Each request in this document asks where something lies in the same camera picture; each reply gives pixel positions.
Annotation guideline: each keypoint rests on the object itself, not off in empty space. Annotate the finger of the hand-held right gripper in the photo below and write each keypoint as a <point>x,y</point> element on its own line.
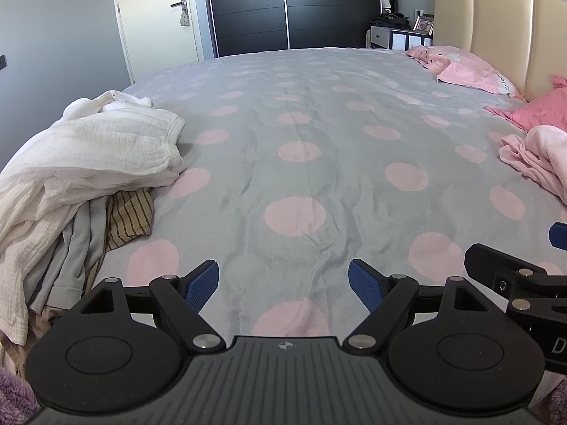
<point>559,235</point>
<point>487,263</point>

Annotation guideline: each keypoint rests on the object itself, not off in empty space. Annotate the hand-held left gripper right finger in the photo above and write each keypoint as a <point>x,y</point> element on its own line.
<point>365,285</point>

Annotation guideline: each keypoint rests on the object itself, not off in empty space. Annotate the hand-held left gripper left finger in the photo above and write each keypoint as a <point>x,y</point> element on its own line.
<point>201,285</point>

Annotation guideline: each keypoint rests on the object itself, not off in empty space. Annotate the white crinkle garment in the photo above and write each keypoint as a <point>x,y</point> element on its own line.
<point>35,248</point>
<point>110,141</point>

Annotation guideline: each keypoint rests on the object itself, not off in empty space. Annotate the light pink blanket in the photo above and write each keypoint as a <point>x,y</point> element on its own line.
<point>540,155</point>

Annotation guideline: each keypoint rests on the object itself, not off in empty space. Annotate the brown striped garment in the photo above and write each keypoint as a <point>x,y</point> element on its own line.
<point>128,217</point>

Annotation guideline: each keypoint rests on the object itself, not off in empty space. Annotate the deep pink pillow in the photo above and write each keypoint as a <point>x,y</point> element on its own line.
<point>540,110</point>

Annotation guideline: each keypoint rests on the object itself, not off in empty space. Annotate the pale grey garment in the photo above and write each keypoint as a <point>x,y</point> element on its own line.
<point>75,252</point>

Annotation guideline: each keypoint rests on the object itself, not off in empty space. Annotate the pink printed pillow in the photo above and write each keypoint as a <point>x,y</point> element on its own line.
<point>478,71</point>

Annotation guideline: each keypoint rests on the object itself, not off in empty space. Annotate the grey pink-dotted bedspread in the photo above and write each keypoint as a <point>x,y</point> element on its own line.
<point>310,110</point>

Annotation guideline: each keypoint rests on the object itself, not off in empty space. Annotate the purple fuzzy blanket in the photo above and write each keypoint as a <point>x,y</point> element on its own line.
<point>15,394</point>

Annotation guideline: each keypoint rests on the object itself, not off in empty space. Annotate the beige padded headboard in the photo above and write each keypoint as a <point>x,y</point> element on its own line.
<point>500,22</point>

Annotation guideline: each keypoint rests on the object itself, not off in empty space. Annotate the white bedside cabinet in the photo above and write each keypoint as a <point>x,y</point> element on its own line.
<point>398,39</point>

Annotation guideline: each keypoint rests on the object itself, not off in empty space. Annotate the black bag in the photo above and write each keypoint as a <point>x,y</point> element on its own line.
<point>390,20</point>

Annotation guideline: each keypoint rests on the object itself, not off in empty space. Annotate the small hanging pouch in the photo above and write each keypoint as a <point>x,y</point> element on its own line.
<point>184,18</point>

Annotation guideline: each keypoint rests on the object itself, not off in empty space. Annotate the cream door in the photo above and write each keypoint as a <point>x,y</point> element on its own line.
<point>150,22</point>

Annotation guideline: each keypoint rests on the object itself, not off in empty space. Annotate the black sliding wardrobe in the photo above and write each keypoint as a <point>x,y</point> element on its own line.
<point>248,17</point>

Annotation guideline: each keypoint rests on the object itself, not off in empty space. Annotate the photo frame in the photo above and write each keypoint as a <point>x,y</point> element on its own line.
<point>423,25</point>

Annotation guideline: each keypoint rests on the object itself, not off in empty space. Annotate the dark wall switch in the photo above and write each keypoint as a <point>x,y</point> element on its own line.
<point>3,62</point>

